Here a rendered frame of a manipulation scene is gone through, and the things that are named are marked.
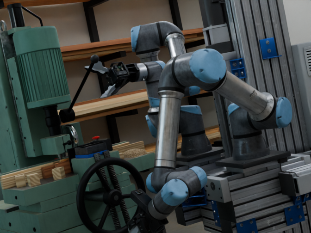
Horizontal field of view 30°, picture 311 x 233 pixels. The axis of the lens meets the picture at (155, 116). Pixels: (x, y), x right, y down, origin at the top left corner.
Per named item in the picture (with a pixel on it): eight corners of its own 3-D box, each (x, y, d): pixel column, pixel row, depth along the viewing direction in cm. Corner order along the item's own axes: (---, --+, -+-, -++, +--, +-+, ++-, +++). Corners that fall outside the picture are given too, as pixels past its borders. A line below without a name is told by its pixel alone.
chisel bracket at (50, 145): (58, 158, 229) (54, 137, 229) (43, 158, 241) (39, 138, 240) (74, 154, 234) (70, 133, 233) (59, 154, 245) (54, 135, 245)
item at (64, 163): (59, 175, 228) (56, 163, 227) (57, 175, 229) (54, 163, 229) (100, 164, 239) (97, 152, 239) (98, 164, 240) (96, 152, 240)
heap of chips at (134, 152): (134, 157, 239) (133, 150, 238) (118, 157, 249) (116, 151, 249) (150, 152, 244) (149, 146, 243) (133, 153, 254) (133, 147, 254)
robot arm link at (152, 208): (148, 197, 186) (168, 190, 191) (142, 203, 190) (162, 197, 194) (159, 217, 184) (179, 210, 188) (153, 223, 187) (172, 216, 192)
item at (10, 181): (3, 189, 220) (2, 179, 219) (2, 189, 221) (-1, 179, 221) (145, 150, 259) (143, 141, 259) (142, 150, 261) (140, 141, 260)
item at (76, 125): (67, 152, 254) (61, 125, 253) (60, 152, 260) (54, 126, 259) (85, 147, 260) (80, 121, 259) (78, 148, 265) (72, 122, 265)
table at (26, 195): (36, 208, 200) (33, 191, 200) (3, 203, 225) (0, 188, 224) (171, 166, 236) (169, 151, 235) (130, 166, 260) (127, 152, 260)
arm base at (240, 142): (257, 151, 244) (252, 128, 243) (277, 152, 230) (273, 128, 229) (226, 159, 238) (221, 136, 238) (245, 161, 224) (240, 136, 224)
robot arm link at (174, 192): (195, 191, 181) (178, 204, 176) (180, 206, 189) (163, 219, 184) (179, 172, 183) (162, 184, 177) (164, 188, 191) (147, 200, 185)
